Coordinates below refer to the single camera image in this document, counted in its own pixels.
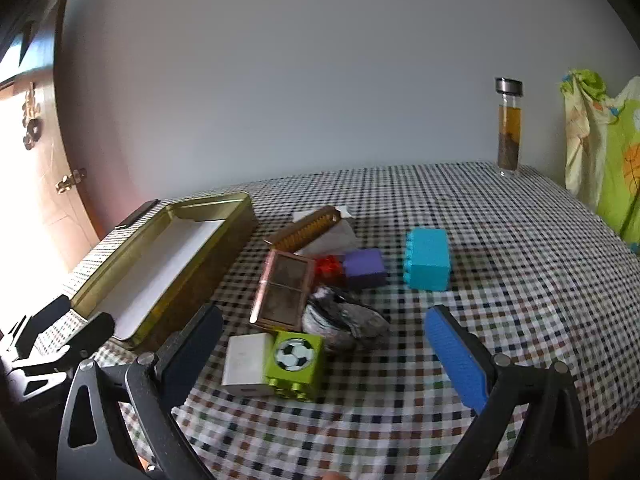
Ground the white carton box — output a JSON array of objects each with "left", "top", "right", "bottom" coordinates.
[{"left": 291, "top": 205, "right": 361, "bottom": 257}]

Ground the purple toy building block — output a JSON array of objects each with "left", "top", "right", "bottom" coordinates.
[{"left": 342, "top": 247, "right": 388, "bottom": 291}]

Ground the glass tea bottle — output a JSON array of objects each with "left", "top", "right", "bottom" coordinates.
[{"left": 494, "top": 76, "right": 524, "bottom": 177}]

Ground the brass door handle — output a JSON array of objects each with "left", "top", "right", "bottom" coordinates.
[{"left": 55, "top": 167, "right": 88, "bottom": 196}]

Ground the white paper liner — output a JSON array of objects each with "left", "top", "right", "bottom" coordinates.
[{"left": 92, "top": 217, "right": 226, "bottom": 341}]

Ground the green printed cloth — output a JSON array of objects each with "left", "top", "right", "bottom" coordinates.
[{"left": 559, "top": 67, "right": 640, "bottom": 256}]

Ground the brown wooden door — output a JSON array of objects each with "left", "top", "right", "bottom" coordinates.
[{"left": 0, "top": 0, "right": 113, "bottom": 276}]

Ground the clear dental floss box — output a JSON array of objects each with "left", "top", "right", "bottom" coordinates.
[{"left": 248, "top": 249, "right": 317, "bottom": 332}]

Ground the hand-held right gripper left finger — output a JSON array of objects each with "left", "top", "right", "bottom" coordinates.
[{"left": 56, "top": 303, "right": 224, "bottom": 480}]

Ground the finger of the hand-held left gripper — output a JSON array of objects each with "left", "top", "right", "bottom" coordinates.
[
  {"left": 0, "top": 295, "right": 71, "bottom": 356},
  {"left": 10, "top": 312, "right": 116, "bottom": 371}
]

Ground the brown ridged bar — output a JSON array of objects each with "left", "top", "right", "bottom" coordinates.
[{"left": 264, "top": 206, "right": 343, "bottom": 253}]

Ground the checked tablecloth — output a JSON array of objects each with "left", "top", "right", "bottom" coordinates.
[{"left": 30, "top": 160, "right": 640, "bottom": 480}]

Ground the green football toy block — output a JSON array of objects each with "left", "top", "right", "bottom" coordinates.
[{"left": 263, "top": 330, "right": 326, "bottom": 403}]

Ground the brass door ornament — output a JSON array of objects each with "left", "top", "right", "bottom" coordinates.
[{"left": 21, "top": 82, "right": 43, "bottom": 152}]

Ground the black rectangular object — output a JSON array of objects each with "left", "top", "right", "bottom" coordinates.
[{"left": 114, "top": 199, "right": 161, "bottom": 228}]

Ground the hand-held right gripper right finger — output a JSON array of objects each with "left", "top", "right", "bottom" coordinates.
[{"left": 424, "top": 304, "right": 590, "bottom": 480}]

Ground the red toy building block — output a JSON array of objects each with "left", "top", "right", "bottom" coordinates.
[{"left": 314, "top": 255, "right": 347, "bottom": 288}]

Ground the white charger plug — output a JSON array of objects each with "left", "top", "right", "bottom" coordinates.
[{"left": 221, "top": 332, "right": 275, "bottom": 398}]

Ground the grey crumpled pouch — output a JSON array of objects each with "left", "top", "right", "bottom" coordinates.
[{"left": 302, "top": 285, "right": 392, "bottom": 353}]

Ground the gold metal tin box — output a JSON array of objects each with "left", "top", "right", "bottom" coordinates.
[{"left": 70, "top": 191, "right": 258, "bottom": 351}]

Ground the teal toy building block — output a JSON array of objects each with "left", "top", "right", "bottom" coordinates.
[{"left": 403, "top": 227, "right": 452, "bottom": 292}]

